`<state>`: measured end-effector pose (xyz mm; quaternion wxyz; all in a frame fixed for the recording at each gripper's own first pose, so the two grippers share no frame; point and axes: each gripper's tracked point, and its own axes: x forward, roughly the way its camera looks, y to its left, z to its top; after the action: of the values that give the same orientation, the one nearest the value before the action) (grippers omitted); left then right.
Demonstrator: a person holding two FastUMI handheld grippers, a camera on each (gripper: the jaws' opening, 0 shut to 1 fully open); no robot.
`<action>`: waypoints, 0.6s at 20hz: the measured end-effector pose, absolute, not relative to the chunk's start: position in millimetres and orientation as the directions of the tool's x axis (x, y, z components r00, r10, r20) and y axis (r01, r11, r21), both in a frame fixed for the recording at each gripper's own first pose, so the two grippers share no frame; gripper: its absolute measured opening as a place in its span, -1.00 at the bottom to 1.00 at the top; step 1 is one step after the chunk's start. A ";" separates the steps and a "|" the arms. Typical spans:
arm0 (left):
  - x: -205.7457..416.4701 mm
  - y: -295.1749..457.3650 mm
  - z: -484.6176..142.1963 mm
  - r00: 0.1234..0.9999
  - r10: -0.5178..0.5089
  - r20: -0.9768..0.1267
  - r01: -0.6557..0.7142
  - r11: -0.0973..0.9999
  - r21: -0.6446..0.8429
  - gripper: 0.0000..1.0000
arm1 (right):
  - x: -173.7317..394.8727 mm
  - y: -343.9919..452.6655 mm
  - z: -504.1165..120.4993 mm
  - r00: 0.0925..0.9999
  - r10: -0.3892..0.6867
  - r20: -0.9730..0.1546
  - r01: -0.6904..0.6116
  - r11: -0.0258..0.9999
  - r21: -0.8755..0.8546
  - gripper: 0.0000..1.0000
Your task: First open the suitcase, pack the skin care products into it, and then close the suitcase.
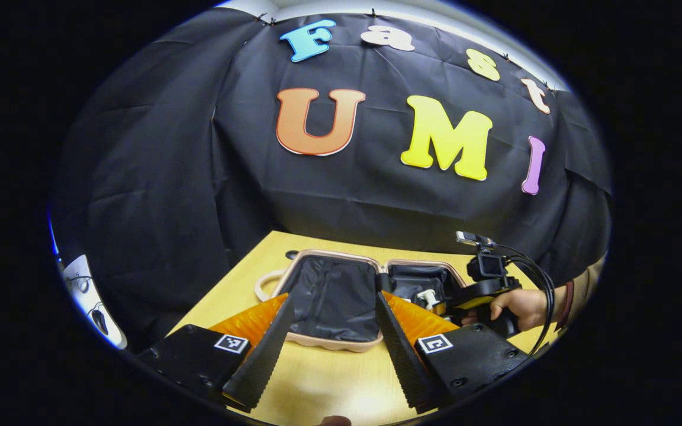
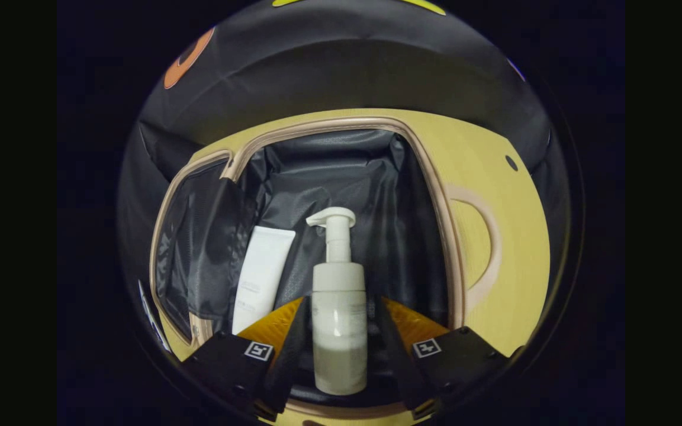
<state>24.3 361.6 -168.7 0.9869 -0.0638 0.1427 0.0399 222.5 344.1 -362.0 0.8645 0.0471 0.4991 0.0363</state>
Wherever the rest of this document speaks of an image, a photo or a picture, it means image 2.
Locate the black backdrop cloth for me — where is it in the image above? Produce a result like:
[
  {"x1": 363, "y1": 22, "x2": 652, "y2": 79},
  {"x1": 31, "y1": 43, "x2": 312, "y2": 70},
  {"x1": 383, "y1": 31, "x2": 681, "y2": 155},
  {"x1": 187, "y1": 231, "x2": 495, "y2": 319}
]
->
[{"x1": 117, "y1": 0, "x2": 574, "y2": 285}]

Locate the white squeeze tube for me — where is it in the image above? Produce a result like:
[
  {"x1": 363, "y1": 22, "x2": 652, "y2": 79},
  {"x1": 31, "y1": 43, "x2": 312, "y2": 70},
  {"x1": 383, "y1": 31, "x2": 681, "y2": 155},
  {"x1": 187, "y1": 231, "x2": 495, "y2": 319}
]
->
[{"x1": 231, "y1": 225, "x2": 296, "y2": 335}]

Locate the white pump bottle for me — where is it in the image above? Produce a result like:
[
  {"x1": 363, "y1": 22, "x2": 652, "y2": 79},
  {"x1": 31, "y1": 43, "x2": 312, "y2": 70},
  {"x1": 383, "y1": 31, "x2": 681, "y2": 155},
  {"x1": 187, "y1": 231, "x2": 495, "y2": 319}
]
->
[{"x1": 305, "y1": 206, "x2": 369, "y2": 396}]

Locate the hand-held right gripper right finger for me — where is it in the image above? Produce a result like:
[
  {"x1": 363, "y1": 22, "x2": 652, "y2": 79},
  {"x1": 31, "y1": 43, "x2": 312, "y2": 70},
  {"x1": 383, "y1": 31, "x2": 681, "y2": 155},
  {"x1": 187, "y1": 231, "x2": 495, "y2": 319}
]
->
[{"x1": 375, "y1": 296, "x2": 510, "y2": 421}]

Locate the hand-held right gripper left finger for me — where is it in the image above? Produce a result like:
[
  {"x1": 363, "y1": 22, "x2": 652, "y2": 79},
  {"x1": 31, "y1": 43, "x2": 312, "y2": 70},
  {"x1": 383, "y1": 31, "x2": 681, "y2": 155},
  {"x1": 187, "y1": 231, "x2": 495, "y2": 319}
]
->
[{"x1": 181, "y1": 296, "x2": 312, "y2": 422}]

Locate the pink suitcase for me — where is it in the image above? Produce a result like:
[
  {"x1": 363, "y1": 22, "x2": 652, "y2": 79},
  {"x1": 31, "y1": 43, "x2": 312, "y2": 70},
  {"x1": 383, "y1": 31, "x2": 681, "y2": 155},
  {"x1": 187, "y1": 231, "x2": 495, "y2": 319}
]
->
[{"x1": 149, "y1": 115, "x2": 503, "y2": 421}]

